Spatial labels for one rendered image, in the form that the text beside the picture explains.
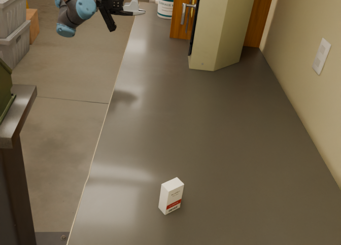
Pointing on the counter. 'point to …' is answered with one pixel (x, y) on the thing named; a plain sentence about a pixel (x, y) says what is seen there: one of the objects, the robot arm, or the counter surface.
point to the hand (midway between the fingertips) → (142, 13)
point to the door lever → (185, 11)
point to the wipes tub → (165, 3)
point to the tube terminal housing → (220, 28)
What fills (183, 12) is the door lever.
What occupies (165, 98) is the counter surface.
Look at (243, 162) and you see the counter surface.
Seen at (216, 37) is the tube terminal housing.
